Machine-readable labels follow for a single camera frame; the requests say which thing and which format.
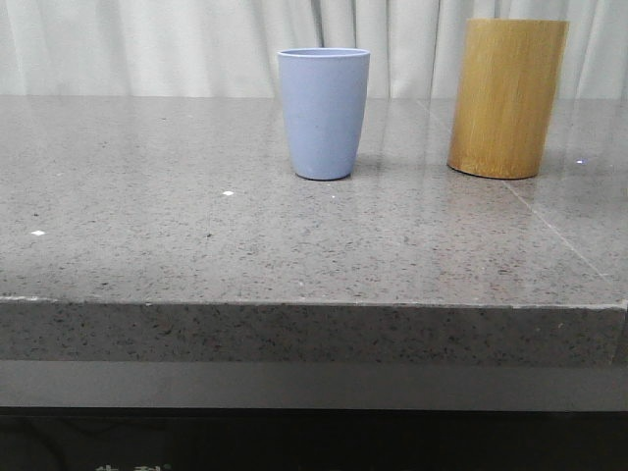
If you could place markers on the blue plastic cup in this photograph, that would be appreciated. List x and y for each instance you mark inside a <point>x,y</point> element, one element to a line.
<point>323,93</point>

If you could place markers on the bamboo cylinder holder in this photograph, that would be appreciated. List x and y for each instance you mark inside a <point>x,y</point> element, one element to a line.
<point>509,76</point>

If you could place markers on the white curtain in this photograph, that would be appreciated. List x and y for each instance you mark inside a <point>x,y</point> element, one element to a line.
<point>229,48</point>

